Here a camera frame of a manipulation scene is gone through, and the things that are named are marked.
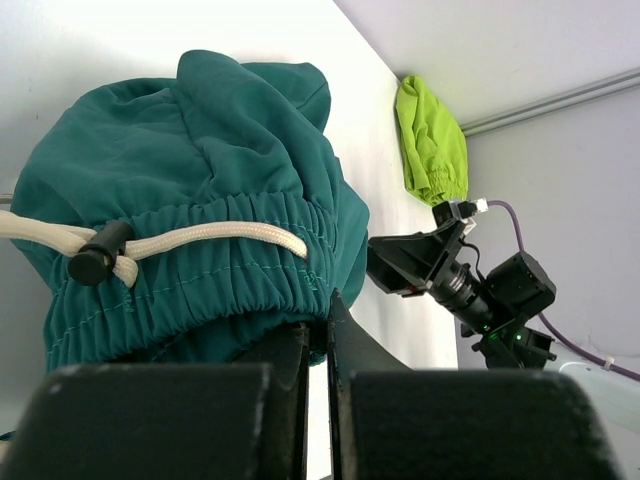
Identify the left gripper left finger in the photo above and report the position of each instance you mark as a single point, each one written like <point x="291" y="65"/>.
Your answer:
<point x="243" y="420"/>

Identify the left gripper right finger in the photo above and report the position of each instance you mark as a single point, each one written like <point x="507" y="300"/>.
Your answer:
<point x="389" y="421"/>

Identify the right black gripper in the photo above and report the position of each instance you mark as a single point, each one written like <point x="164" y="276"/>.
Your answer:
<point x="420" y="262"/>

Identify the lime green shorts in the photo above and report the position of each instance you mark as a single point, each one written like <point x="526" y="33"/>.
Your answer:
<point x="432" y="144"/>

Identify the teal green shorts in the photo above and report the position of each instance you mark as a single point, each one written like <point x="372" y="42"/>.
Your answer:
<point x="221" y="141"/>

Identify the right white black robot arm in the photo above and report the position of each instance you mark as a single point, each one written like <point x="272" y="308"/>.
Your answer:
<point x="523" y="290"/>

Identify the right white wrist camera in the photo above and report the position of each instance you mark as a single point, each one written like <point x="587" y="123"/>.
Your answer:
<point x="459" y="211"/>

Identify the right aluminium frame post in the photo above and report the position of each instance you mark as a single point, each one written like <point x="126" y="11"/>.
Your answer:
<point x="584" y="94"/>

